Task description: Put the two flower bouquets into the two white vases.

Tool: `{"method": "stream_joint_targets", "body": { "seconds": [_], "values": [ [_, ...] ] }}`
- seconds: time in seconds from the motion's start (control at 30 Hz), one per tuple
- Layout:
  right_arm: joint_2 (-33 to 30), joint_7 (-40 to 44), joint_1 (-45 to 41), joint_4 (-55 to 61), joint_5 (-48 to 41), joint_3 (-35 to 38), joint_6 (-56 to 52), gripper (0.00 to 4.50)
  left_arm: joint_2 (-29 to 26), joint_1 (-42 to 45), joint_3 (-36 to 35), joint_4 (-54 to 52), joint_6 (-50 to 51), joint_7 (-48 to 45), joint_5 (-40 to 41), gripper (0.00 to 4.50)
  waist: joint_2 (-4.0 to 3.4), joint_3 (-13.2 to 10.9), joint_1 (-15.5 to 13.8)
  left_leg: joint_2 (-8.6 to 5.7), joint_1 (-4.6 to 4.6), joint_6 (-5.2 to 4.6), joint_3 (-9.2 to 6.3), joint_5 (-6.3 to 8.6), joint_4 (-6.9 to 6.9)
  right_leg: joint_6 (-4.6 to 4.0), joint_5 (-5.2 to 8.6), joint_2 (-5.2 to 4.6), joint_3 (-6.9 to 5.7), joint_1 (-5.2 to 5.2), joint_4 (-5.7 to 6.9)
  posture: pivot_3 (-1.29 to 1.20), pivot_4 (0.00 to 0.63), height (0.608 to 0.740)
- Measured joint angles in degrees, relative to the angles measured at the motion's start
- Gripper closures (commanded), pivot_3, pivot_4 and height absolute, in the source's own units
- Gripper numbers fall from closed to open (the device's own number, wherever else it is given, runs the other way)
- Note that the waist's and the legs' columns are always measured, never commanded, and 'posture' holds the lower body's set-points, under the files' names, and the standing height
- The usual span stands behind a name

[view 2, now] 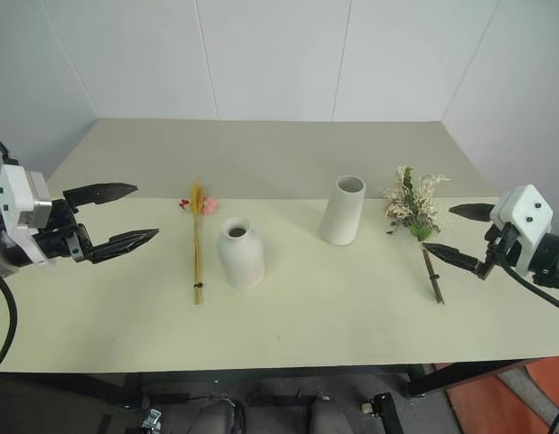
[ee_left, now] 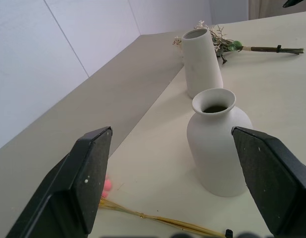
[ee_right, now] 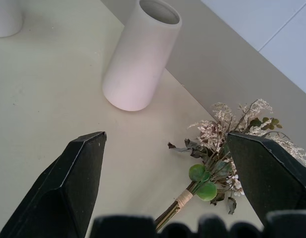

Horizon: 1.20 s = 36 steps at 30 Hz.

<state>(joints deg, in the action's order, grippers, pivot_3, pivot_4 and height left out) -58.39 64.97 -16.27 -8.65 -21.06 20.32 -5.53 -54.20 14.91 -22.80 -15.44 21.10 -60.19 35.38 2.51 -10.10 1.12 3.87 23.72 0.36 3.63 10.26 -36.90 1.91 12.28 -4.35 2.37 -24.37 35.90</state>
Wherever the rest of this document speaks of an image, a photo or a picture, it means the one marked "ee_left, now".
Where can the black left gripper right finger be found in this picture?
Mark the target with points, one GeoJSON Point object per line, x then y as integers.
{"type": "Point", "coordinates": [271, 178]}

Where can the pink pompom yellow-stem bouquet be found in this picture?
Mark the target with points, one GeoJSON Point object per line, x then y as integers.
{"type": "Point", "coordinates": [143, 215]}

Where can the white flared-neck ceramic vase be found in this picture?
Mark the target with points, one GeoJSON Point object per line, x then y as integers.
{"type": "Point", "coordinates": [215, 148]}

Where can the black object at corner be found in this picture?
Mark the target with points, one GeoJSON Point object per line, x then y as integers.
{"type": "Point", "coordinates": [292, 3]}

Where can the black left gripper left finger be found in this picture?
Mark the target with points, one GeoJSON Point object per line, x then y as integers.
{"type": "Point", "coordinates": [76, 183]}

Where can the tall white cylindrical vase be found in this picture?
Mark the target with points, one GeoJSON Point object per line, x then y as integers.
{"type": "Point", "coordinates": [201, 62]}

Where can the white dried flower bouquet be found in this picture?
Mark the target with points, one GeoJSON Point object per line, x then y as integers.
{"type": "Point", "coordinates": [232, 45]}

